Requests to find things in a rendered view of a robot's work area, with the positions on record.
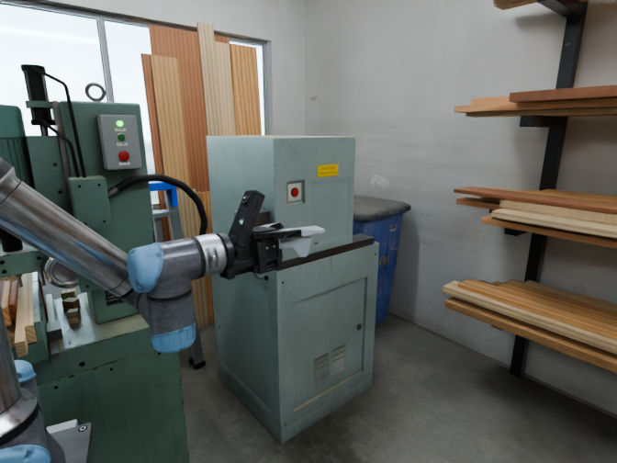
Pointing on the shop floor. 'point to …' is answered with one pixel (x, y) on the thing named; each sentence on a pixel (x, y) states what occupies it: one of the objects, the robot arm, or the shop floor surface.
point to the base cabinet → (125, 409)
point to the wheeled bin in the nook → (387, 228)
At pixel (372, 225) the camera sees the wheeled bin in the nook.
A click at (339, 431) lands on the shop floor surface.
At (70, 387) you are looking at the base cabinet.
